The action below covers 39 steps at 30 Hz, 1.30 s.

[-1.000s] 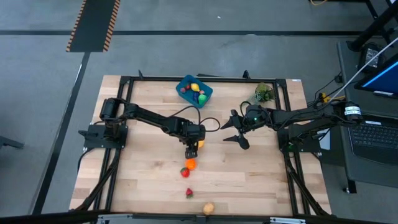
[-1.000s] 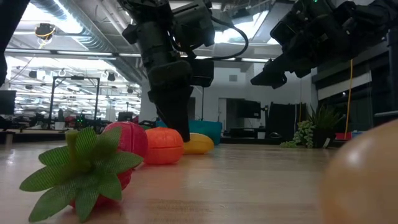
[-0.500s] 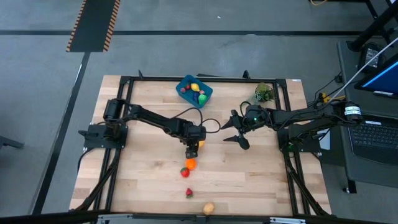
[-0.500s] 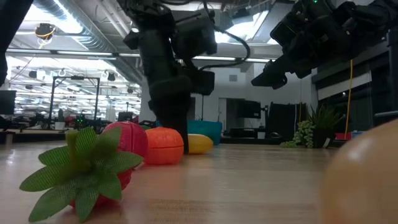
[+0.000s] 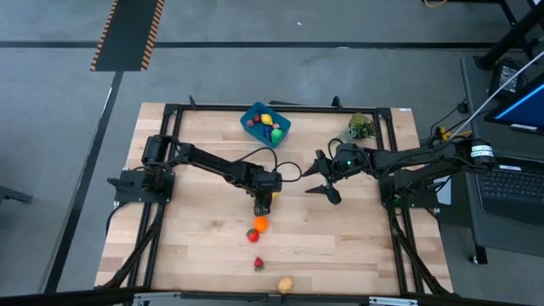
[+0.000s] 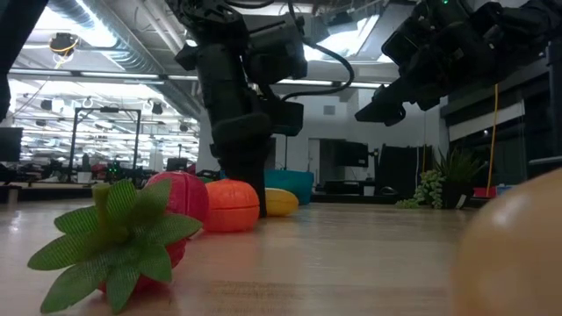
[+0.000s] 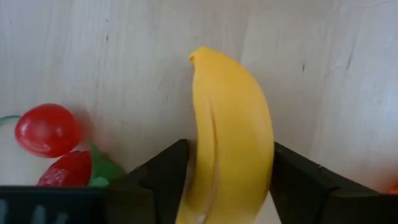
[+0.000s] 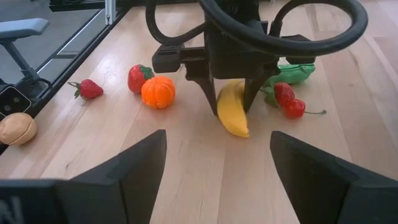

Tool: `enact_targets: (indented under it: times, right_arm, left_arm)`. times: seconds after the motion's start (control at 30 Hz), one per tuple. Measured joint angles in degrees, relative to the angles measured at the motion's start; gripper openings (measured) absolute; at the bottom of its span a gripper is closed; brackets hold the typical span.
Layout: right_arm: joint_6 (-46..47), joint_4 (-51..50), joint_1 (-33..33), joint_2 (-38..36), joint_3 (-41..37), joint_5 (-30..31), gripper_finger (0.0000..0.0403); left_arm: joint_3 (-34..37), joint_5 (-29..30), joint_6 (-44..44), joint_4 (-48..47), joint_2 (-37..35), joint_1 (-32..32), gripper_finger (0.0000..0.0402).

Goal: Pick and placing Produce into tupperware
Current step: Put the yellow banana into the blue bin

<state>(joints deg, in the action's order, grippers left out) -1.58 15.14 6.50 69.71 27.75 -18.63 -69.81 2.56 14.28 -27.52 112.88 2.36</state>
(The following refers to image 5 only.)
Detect grey chair leg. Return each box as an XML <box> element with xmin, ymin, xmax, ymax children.
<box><xmin>0</xmin><ymin>184</ymin><xmax>34</xmax><ymax>205</ymax></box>

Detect black power adapter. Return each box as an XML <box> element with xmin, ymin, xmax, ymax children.
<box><xmin>489</xmin><ymin>58</ymin><xmax>527</xmax><ymax>98</ymax></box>

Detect potted artificial green plant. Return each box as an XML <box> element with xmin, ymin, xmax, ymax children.
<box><xmin>339</xmin><ymin>112</ymin><xmax>377</xmax><ymax>142</ymax></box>

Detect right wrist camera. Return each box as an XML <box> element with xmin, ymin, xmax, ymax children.
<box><xmin>334</xmin><ymin>142</ymin><xmax>367</xmax><ymax>172</ymax></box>

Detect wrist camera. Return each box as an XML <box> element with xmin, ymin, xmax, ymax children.
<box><xmin>334</xmin><ymin>142</ymin><xmax>367</xmax><ymax>172</ymax></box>
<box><xmin>258</xmin><ymin>169</ymin><xmax>284</xmax><ymax>193</ymax></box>

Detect tan toy potato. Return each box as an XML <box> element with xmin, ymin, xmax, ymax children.
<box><xmin>277</xmin><ymin>275</ymin><xmax>295</xmax><ymax>295</ymax></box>

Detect white rod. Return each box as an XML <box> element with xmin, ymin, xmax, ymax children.
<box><xmin>441</xmin><ymin>54</ymin><xmax>544</xmax><ymax>149</ymax></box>

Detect black aluminium table frame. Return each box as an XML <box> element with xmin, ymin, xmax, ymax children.
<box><xmin>95</xmin><ymin>95</ymin><xmax>455</xmax><ymax>298</ymax></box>

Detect yellow plug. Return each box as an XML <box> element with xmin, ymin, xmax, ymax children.
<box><xmin>437</xmin><ymin>126</ymin><xmax>473</xmax><ymax>142</ymax></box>

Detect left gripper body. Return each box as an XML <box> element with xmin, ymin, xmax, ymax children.
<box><xmin>247</xmin><ymin>167</ymin><xmax>274</xmax><ymax>206</ymax></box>

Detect monitor with blue screen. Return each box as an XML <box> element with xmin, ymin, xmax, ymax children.
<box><xmin>484</xmin><ymin>72</ymin><xmax>544</xmax><ymax>136</ymax></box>

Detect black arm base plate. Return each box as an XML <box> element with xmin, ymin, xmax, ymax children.
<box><xmin>106</xmin><ymin>168</ymin><xmax>176</xmax><ymax>204</ymax></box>
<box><xmin>377</xmin><ymin>173</ymin><xmax>441</xmax><ymax>210</ymax></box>

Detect black overhead crossbeam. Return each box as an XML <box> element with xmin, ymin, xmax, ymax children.
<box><xmin>0</xmin><ymin>286</ymin><xmax>544</xmax><ymax>306</ymax></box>

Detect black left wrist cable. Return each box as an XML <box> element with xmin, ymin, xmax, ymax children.
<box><xmin>231</xmin><ymin>146</ymin><xmax>303</xmax><ymax>184</ymax></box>

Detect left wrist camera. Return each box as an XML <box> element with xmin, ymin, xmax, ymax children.
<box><xmin>258</xmin><ymin>169</ymin><xmax>284</xmax><ymax>193</ymax></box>

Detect black laptop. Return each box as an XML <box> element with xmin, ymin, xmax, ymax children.
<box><xmin>475</xmin><ymin>159</ymin><xmax>544</xmax><ymax>227</ymax></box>

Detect blue plastic tupperware container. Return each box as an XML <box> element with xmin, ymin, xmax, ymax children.
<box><xmin>240</xmin><ymin>101</ymin><xmax>292</xmax><ymax>150</ymax></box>

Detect black mat orange striped edges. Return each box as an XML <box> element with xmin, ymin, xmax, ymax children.
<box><xmin>89</xmin><ymin>0</ymin><xmax>166</xmax><ymax>72</ymax></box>

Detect white paper sheet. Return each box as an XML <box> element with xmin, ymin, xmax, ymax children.
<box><xmin>436</xmin><ymin>182</ymin><xmax>453</xmax><ymax>207</ymax></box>

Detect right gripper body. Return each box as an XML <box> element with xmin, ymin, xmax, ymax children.
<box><xmin>314</xmin><ymin>149</ymin><xmax>341</xmax><ymax>188</ymax></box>

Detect silver bracket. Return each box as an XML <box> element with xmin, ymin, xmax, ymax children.
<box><xmin>367</xmin><ymin>296</ymin><xmax>420</xmax><ymax>306</ymax></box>
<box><xmin>130</xmin><ymin>292</ymin><xmax>190</xmax><ymax>306</ymax></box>

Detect black stand leg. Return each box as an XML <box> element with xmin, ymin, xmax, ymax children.
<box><xmin>473</xmin><ymin>0</ymin><xmax>544</xmax><ymax>71</ymax></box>

